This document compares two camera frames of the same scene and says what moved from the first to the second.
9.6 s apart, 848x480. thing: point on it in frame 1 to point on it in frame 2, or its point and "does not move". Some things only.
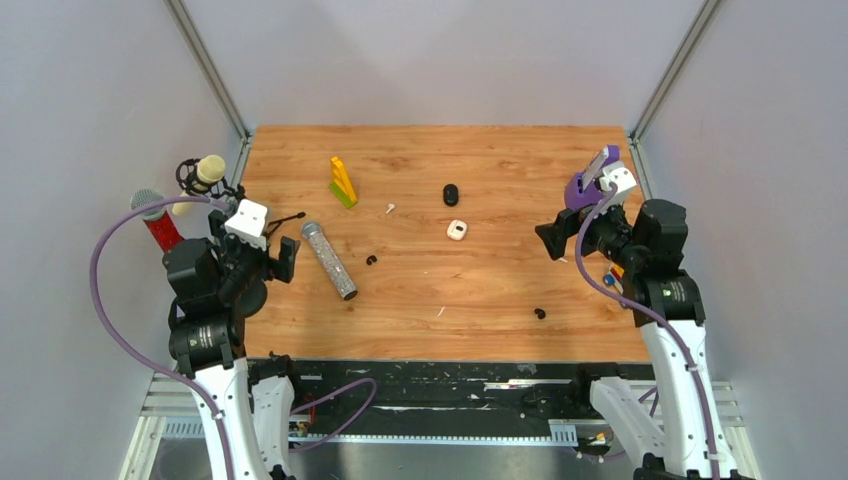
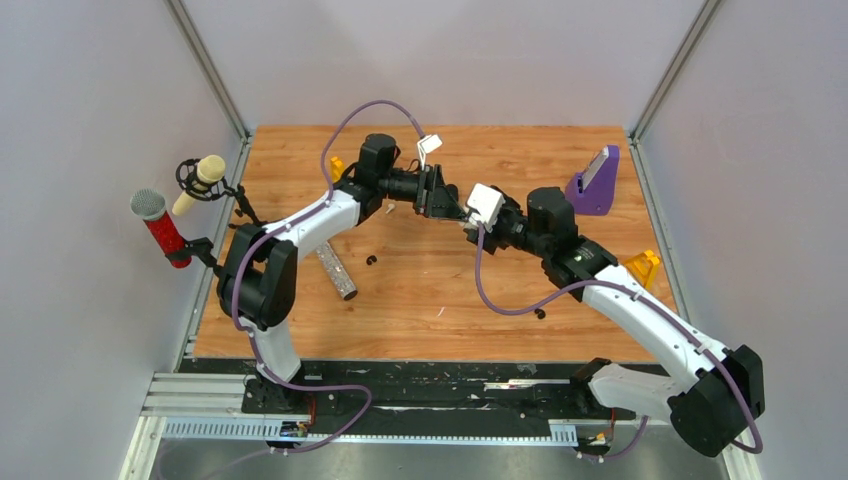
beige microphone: (209, 169) does not move
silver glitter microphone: (337, 272) does not move
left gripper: (280, 268) to (433, 200)
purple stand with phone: (583, 191) does not move
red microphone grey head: (158, 221) does not move
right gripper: (554, 234) to (490, 244)
